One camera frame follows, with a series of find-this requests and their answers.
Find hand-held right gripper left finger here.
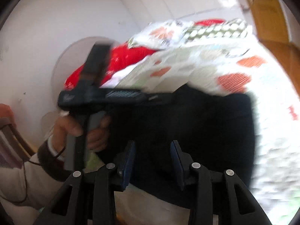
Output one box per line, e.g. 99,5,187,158
35,140,136,225

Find black cable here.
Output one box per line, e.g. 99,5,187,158
22,145,66,203

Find person's left hand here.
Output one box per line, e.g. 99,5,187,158
50,115,111,154

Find grey headboard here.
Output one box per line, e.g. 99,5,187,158
52,36,118,92

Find floral print pillow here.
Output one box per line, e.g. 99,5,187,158
128,20,195,50

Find black pants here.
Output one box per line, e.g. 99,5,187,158
96,84,260,210

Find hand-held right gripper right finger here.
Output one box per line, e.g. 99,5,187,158
170,140,265,225

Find white wardrobe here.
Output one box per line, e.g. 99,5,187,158
110,0,246,26

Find red blanket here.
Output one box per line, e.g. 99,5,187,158
64,19,225,91

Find person's left forearm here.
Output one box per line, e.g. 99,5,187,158
0,142,73,207

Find wooden door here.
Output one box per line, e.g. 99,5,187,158
237,0,300,75

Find green hedgehog print bolster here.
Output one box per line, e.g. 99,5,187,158
183,19,254,44

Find quilted heart print bedspread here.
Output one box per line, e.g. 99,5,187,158
117,37,300,225

